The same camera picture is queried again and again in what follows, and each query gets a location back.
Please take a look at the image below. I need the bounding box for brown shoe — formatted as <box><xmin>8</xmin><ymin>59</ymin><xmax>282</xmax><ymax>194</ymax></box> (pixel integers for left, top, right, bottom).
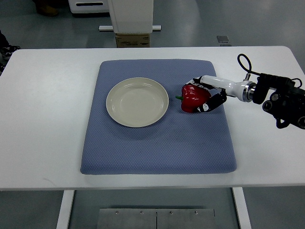
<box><xmin>33</xmin><ymin>0</ymin><xmax>59</xmax><ymax>17</ymax></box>

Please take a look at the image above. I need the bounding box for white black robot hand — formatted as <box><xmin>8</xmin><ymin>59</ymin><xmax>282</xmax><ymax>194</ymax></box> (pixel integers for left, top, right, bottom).
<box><xmin>185</xmin><ymin>75</ymin><xmax>255</xmax><ymax>113</ymax></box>

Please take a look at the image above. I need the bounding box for white table leg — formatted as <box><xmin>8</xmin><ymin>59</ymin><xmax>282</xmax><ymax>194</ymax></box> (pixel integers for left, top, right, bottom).
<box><xmin>56</xmin><ymin>190</ymin><xmax>75</xmax><ymax>229</ymax></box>
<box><xmin>232</xmin><ymin>187</ymin><xmax>252</xmax><ymax>229</ymax></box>

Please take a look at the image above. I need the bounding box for white machine housing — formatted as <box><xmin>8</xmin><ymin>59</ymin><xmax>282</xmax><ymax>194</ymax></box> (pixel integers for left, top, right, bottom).
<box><xmin>68</xmin><ymin>0</ymin><xmax>109</xmax><ymax>14</ymax></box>

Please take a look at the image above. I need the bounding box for grey floor outlet cover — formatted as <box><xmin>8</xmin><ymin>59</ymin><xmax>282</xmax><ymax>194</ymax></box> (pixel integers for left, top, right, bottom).
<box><xmin>216</xmin><ymin>35</ymin><xmax>230</xmax><ymax>44</ymax></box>

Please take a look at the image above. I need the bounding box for brown cardboard box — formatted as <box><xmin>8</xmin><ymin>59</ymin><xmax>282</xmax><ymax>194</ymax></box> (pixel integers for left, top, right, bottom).
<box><xmin>115</xmin><ymin>34</ymin><xmax>150</xmax><ymax>48</ymax></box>

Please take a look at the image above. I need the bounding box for white pedestal column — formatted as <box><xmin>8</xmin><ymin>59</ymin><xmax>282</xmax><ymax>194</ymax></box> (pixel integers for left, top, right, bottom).
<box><xmin>108</xmin><ymin>0</ymin><xmax>153</xmax><ymax>26</ymax></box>

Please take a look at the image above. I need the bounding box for white left table leg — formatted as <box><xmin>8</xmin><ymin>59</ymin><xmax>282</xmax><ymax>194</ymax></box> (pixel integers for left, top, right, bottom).
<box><xmin>56</xmin><ymin>190</ymin><xmax>75</xmax><ymax>229</ymax></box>

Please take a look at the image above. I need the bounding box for white base bar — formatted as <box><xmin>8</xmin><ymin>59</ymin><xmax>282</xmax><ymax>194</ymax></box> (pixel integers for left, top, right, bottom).
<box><xmin>99</xmin><ymin>23</ymin><xmax>162</xmax><ymax>34</ymax></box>

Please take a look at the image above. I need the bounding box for cream round plate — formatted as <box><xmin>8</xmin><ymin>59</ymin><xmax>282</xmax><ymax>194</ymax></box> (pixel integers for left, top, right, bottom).
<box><xmin>106</xmin><ymin>77</ymin><xmax>169</xmax><ymax>128</ymax></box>

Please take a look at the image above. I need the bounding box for blue grey textured mat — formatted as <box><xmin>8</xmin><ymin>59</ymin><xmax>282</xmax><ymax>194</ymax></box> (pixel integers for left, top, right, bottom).
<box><xmin>81</xmin><ymin>59</ymin><xmax>237</xmax><ymax>175</ymax></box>

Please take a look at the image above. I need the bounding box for red bell pepper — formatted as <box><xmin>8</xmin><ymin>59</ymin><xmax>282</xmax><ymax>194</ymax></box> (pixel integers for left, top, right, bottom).
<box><xmin>175</xmin><ymin>84</ymin><xmax>212</xmax><ymax>113</ymax></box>

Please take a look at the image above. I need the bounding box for white right table leg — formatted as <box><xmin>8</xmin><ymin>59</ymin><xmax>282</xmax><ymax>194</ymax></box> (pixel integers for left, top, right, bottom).
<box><xmin>232</xmin><ymin>187</ymin><xmax>252</xmax><ymax>229</ymax></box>

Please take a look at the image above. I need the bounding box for metal floor plate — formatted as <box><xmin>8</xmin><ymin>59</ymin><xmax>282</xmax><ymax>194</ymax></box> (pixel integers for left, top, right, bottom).
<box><xmin>97</xmin><ymin>208</ymin><xmax>217</xmax><ymax>229</ymax></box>

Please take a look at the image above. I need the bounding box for person in dark clothing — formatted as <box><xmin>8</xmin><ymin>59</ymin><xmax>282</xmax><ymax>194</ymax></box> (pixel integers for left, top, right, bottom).
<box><xmin>0</xmin><ymin>32</ymin><xmax>20</xmax><ymax>61</ymax></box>

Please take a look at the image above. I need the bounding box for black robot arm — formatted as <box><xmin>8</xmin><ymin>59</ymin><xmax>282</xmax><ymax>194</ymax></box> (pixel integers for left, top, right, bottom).
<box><xmin>237</xmin><ymin>53</ymin><xmax>305</xmax><ymax>129</ymax></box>

